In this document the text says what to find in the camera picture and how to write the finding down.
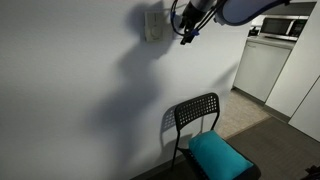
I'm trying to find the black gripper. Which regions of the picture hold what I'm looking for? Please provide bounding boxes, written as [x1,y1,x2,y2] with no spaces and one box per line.
[179,6,203,46]

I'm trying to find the black countertop appliance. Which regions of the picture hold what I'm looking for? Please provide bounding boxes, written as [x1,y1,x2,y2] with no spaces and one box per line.
[248,25,262,38]

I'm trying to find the black perforated metal chair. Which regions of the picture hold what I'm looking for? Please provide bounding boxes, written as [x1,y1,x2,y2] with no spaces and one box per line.
[170,92,263,180]

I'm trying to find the white counter cabinet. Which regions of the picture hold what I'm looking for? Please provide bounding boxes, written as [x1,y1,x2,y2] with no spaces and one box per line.
[232,35,297,103]

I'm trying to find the silver microwave oven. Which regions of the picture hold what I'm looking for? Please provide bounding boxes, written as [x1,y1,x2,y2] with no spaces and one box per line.
[259,15,309,43]

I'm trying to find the teal cushion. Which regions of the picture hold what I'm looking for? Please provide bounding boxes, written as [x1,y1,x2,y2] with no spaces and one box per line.
[188,129,254,180]

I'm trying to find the black object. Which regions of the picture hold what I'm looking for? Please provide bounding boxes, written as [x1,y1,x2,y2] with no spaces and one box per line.
[300,164,320,180]

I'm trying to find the black cable with blue plug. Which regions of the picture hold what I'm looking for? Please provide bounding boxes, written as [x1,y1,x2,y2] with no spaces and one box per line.
[169,0,201,38]

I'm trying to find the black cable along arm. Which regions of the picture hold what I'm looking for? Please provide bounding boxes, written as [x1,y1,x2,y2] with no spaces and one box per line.
[196,0,228,31]

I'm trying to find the white double switch plate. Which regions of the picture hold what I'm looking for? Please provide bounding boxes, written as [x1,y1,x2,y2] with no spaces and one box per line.
[144,10,165,43]

